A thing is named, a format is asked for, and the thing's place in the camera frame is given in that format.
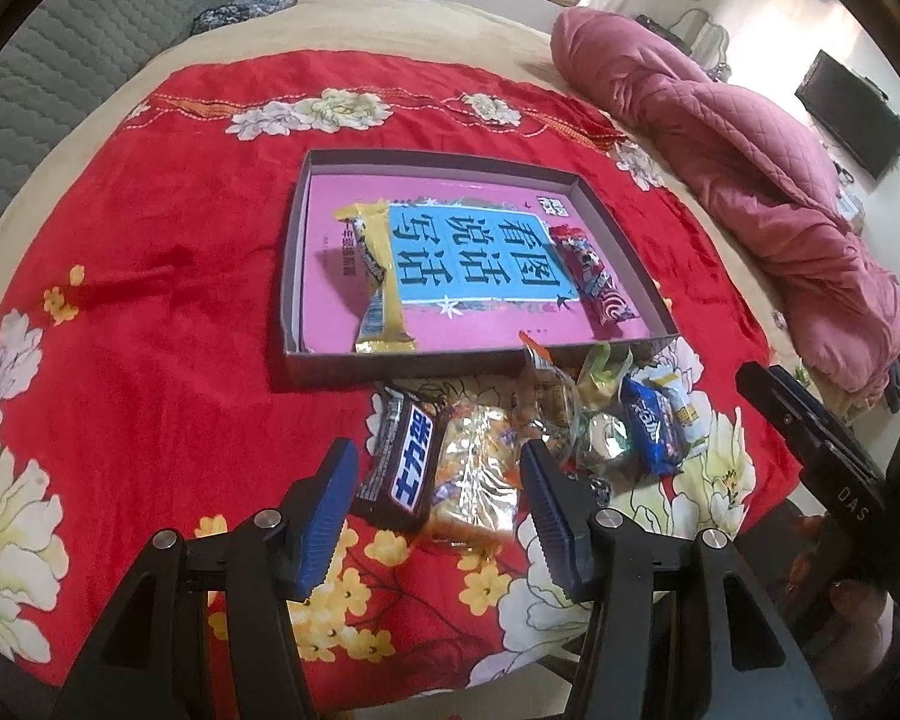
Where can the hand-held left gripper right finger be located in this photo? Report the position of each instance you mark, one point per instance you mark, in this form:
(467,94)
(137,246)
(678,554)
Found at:
(556,525)

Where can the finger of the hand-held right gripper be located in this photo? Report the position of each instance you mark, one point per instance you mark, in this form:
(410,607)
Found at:
(795,409)

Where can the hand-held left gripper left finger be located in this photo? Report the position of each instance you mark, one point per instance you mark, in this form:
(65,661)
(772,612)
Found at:
(324,525)

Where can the clear orange cracker packet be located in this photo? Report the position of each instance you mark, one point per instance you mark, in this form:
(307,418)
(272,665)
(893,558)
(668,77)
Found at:
(472,474)

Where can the dark brown chocolate bar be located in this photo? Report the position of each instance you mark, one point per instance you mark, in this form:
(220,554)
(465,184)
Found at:
(405,465)

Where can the white yellow snack packet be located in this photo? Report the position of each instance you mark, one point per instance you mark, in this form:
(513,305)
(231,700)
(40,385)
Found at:
(688,409)

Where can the blue cookie packet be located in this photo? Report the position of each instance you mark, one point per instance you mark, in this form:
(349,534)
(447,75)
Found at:
(651,427)

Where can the grey shallow cardboard box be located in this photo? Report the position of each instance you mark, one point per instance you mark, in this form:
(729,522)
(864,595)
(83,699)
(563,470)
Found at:
(345,370)

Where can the person's right hand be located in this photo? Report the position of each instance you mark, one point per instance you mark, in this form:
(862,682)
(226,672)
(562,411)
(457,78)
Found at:
(866,630)

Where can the pale green round pastry packet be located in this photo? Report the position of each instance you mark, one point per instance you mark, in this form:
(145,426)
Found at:
(604,439)

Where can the orange brown pastry packet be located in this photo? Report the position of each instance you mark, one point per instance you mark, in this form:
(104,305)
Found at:
(544,397)

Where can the green clear pastry packet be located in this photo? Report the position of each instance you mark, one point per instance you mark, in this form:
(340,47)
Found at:
(598,379)

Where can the red dog print snack packet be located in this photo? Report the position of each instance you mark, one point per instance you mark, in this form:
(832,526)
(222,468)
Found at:
(592,277)

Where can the red floral blanket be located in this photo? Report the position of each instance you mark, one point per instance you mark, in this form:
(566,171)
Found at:
(180,330)

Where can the pink quilted duvet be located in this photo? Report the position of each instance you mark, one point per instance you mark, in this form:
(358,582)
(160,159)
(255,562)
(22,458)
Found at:
(735,157)

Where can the gold snack bar packet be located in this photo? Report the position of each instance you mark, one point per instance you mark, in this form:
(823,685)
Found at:
(372,247)

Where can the black flat television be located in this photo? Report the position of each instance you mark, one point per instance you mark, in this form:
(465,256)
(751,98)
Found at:
(851,116)

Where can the pink book with blue label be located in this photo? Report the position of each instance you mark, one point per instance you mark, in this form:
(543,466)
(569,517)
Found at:
(457,244)

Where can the white metal chair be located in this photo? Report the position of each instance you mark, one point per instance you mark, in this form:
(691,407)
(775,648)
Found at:
(701,41)

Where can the dark floral pillow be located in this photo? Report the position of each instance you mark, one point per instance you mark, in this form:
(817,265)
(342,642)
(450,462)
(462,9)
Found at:
(247,9)

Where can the grey quilted headboard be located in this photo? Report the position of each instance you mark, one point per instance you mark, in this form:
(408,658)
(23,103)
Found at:
(67,67)

